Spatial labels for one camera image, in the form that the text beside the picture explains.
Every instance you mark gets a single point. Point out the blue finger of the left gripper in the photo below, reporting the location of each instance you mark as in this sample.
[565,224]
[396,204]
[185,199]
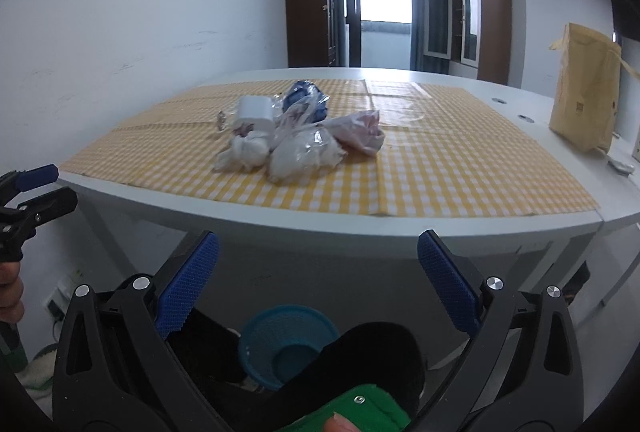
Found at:
[35,178]

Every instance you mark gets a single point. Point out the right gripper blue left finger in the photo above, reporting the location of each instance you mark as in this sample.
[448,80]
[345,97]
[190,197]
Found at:
[181,279]

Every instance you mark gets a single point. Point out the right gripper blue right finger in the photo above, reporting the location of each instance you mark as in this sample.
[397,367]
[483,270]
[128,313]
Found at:
[455,281]

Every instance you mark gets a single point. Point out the blue snack wrapper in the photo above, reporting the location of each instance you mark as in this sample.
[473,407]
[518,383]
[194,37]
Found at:
[304,94]

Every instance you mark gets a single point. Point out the person's left hand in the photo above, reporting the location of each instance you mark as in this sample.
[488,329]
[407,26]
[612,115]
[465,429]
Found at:
[11,291]

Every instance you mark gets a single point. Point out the person's right hand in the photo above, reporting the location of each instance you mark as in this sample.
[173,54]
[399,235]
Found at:
[338,423]

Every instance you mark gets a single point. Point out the person's black trouser legs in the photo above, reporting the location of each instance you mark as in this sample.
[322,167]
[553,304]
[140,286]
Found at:
[380,353]

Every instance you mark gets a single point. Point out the blue plastic waste basket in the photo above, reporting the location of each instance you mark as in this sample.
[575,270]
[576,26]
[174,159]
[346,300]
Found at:
[278,344]

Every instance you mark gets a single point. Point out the yellow checkered tablecloth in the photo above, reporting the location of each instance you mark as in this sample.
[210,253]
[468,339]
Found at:
[445,154]

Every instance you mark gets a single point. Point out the green sleeve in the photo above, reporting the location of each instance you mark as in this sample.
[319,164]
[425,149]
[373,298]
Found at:
[368,407]

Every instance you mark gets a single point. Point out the small white knotted bag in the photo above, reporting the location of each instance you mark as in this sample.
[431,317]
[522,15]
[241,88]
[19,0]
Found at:
[247,152]

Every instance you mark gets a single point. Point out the pink white plastic bag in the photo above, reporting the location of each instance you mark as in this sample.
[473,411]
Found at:
[360,131]

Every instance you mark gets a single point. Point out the white tied plastic bag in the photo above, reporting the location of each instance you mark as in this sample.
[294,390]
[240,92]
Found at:
[304,155]

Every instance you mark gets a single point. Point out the white paper cup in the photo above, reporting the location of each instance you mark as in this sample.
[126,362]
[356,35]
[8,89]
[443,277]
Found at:
[255,113]

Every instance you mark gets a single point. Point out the brown paper bag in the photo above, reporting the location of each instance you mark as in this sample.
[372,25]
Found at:
[586,97]

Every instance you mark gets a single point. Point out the brown cabinet with glass doors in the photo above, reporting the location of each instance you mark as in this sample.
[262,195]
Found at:
[469,37]

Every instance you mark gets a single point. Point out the dark brown wardrobe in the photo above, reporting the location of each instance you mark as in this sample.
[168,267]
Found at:
[313,33]

